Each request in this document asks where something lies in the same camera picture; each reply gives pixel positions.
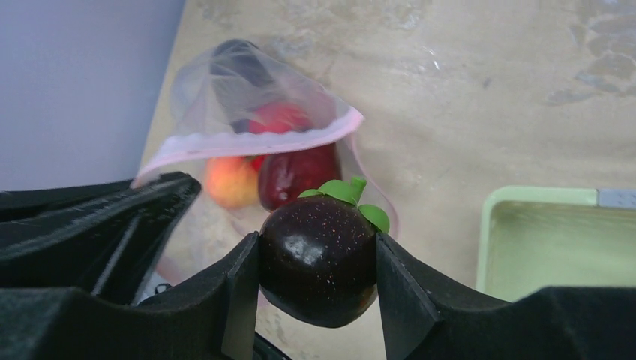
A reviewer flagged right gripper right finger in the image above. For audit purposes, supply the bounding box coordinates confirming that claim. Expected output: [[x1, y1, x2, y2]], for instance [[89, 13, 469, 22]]
[[376, 234, 635, 359]]

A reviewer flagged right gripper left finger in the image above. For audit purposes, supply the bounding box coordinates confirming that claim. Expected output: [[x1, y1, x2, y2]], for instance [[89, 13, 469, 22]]
[[1, 233, 259, 359]]

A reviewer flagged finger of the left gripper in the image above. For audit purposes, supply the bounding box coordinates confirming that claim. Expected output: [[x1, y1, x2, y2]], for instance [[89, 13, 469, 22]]
[[1, 172, 201, 305]]

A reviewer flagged dark purple plum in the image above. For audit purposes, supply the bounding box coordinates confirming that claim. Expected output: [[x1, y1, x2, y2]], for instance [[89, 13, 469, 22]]
[[259, 177, 390, 328]]

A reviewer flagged green plastic basket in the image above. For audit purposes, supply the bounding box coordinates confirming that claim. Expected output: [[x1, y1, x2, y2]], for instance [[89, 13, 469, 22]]
[[475, 186, 635, 301]]

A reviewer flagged peach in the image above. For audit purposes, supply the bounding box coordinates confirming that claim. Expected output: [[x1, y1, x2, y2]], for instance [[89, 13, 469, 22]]
[[203, 157, 259, 209]]

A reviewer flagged dark red apple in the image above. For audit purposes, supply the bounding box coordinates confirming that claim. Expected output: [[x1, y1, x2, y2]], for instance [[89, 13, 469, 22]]
[[258, 143, 342, 212]]

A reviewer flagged clear pink zip bag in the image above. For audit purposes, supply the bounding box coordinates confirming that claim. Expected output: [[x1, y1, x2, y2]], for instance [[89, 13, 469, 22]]
[[133, 39, 367, 290]]

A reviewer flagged red tomato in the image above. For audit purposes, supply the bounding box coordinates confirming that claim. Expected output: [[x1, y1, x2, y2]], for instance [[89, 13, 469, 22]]
[[247, 101, 314, 173]]

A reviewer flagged purple eggplant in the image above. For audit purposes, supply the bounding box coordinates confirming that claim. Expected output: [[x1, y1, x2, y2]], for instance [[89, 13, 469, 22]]
[[210, 39, 274, 134]]

